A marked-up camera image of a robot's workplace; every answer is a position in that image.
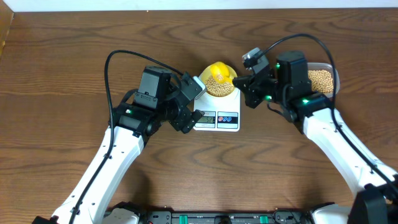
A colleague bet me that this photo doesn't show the soybeans in bowl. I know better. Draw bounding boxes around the soybeans in bowl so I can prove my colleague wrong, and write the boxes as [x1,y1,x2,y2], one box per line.
[205,75,234,97]

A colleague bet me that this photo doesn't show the white digital kitchen scale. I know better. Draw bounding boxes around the white digital kitchen scale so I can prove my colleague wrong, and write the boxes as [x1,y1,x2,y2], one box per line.
[193,88,241,132]

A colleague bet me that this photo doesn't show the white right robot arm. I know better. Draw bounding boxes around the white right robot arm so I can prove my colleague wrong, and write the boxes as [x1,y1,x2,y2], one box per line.
[233,48,397,223]

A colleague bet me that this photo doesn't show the clear plastic container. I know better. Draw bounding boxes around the clear plastic container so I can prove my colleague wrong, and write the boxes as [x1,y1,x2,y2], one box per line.
[307,62,334,98]

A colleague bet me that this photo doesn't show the yellow measuring scoop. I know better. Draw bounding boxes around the yellow measuring scoop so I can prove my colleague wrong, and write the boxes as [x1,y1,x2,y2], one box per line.
[210,62,232,84]

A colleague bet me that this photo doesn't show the soybeans in container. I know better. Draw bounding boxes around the soybeans in container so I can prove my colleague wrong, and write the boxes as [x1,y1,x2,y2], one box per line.
[308,70,333,94]

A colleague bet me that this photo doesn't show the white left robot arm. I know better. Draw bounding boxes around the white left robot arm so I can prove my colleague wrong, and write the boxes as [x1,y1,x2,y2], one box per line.
[34,66,206,224]

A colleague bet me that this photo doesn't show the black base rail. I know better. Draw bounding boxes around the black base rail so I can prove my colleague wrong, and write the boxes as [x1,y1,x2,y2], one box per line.
[102,202,315,224]

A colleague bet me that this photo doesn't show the pale yellow bowl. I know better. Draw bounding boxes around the pale yellow bowl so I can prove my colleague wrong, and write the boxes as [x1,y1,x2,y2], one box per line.
[200,65,237,84]

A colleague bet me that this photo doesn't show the soybeans in scoop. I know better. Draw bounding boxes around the soybeans in scoop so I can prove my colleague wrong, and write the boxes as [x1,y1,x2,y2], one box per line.
[215,73,224,83]

